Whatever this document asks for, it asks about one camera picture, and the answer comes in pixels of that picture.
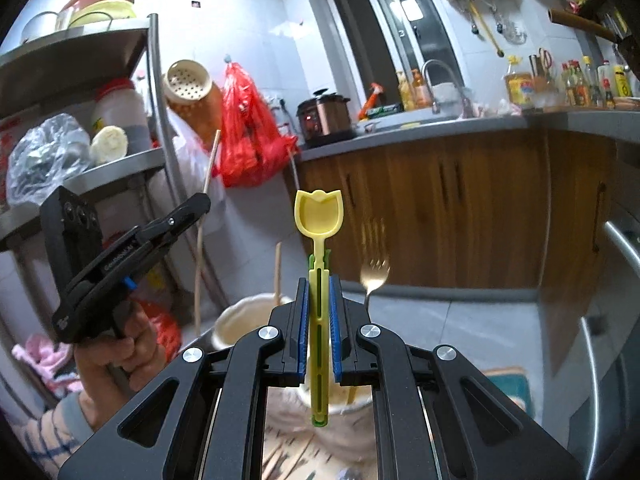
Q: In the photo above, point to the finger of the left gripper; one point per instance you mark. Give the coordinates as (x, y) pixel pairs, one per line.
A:
(130, 283)
(162, 233)

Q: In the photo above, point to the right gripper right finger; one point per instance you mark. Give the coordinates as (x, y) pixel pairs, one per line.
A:
(364, 353)

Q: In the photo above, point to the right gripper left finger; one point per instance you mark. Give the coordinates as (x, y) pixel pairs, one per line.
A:
(275, 354)

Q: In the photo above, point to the wooden chopstick one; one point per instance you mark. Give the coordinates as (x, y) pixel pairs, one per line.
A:
(277, 275)

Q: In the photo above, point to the gold fork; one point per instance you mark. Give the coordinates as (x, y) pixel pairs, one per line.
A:
(373, 275)

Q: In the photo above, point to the yellow plastic tongs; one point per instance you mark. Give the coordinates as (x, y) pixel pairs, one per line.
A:
(319, 216)

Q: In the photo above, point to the striped left sleeve forearm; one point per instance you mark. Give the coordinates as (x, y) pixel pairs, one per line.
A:
(50, 440)

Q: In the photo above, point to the kitchen faucet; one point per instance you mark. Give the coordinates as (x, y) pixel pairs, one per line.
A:
(445, 91)

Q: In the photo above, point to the grey kitchen countertop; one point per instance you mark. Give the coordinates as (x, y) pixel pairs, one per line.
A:
(613, 124)

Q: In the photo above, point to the left hand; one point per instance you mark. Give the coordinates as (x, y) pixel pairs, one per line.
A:
(137, 353)

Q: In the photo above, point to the red bag on floor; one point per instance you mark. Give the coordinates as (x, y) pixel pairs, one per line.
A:
(168, 331)

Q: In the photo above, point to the wooden chopstick three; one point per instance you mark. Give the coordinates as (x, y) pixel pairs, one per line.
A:
(285, 457)

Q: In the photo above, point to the pink cloth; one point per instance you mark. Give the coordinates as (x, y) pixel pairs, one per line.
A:
(53, 363)

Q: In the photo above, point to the clear crumpled plastic bag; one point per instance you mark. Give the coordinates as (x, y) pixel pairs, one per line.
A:
(44, 158)

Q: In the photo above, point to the hanging red plastic bag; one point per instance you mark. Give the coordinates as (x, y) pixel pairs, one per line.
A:
(252, 149)

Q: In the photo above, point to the white jar red lid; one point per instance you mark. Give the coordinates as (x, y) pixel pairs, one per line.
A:
(119, 104)

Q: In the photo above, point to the beige plastic colander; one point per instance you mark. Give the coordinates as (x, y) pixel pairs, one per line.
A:
(195, 98)

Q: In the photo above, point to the patterned quilted mat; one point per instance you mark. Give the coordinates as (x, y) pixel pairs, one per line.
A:
(513, 382)

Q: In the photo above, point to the steel shelving rack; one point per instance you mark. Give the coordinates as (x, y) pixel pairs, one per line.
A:
(61, 73)

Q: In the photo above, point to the electric pressure cooker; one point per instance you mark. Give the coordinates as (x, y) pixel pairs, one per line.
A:
(325, 119)

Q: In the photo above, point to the wooden base cabinets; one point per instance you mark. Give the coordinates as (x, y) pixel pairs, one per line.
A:
(511, 209)

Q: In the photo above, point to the stainless steel oven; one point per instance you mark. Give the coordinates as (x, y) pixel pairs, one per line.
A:
(591, 401)

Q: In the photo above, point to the window with dark glass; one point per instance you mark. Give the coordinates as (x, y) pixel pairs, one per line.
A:
(387, 41)

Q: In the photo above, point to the yellow cooking oil bottle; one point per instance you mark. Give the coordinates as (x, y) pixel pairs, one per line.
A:
(519, 84)

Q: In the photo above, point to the black wok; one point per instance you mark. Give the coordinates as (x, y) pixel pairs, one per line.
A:
(627, 45)

